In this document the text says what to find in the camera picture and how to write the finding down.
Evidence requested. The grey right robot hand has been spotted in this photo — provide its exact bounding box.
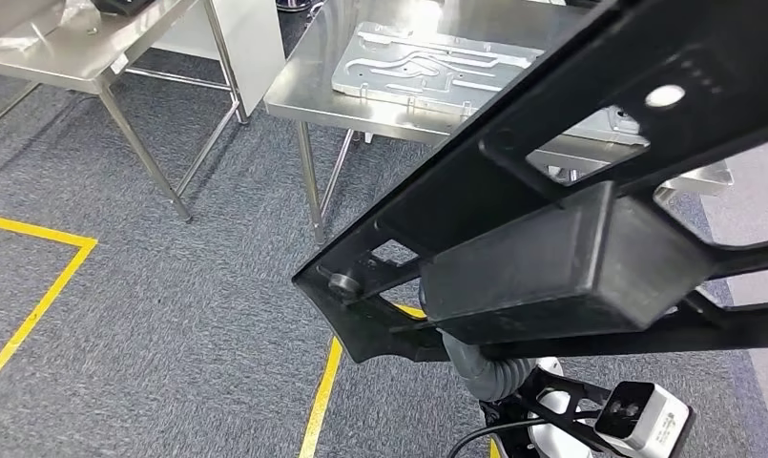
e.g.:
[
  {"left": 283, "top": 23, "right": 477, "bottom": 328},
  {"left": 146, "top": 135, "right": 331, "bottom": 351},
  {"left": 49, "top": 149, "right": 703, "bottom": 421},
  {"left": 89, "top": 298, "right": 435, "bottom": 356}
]
[{"left": 442, "top": 333, "right": 488, "bottom": 397}]

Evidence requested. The black plastic frame part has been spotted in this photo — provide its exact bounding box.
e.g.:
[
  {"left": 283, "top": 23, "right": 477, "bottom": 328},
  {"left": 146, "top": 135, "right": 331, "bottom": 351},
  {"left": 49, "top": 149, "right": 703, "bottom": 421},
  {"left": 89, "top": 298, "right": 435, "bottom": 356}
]
[{"left": 291, "top": 0, "right": 768, "bottom": 365}]

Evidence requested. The stainless steel workbench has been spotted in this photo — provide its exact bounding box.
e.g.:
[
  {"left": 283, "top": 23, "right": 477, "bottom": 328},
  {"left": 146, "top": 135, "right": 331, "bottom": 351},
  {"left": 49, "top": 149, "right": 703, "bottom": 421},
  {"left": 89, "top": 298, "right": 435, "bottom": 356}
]
[
  {"left": 0, "top": 0, "right": 253, "bottom": 224},
  {"left": 263, "top": 0, "right": 737, "bottom": 245}
]

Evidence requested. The yellow floor tape marking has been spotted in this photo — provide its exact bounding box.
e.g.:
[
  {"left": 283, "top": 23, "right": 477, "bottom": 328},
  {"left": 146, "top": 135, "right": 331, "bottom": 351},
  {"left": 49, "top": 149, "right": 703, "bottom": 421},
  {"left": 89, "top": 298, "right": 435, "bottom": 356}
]
[
  {"left": 297, "top": 302, "right": 426, "bottom": 458},
  {"left": 0, "top": 213, "right": 99, "bottom": 399}
]

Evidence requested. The grey aluminium fixture plate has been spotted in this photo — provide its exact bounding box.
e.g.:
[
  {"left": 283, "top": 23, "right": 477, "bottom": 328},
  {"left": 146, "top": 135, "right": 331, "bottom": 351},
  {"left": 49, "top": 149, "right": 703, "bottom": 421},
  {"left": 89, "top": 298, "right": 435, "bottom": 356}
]
[{"left": 330, "top": 21, "right": 652, "bottom": 148}]

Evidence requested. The white cabinet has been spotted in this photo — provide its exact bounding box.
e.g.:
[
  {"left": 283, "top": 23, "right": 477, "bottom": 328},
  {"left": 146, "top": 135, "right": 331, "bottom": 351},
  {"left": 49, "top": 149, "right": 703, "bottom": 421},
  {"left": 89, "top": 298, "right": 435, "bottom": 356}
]
[{"left": 151, "top": 0, "right": 287, "bottom": 119}]

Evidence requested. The black flat object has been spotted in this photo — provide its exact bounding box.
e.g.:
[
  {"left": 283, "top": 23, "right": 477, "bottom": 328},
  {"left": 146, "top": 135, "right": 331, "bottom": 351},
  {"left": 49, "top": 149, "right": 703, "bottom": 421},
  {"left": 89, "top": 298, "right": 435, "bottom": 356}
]
[{"left": 91, "top": 0, "right": 156, "bottom": 18}]

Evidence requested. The black camera cable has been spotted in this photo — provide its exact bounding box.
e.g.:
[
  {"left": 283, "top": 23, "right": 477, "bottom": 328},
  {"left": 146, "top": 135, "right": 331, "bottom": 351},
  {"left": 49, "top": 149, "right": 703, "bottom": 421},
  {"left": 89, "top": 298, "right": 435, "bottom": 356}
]
[{"left": 446, "top": 417, "right": 550, "bottom": 458}]

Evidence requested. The black camera bracket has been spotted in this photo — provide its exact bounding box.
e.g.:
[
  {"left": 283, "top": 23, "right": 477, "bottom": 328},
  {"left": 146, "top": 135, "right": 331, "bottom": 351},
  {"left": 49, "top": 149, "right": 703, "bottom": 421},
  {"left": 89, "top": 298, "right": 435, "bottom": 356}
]
[{"left": 478, "top": 369, "right": 620, "bottom": 458}]

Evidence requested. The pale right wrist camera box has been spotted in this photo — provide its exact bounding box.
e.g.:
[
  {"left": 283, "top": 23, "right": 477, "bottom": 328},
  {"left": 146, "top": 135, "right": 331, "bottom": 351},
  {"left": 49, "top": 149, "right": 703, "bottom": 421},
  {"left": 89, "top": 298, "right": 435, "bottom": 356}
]
[{"left": 592, "top": 380, "right": 695, "bottom": 458}]

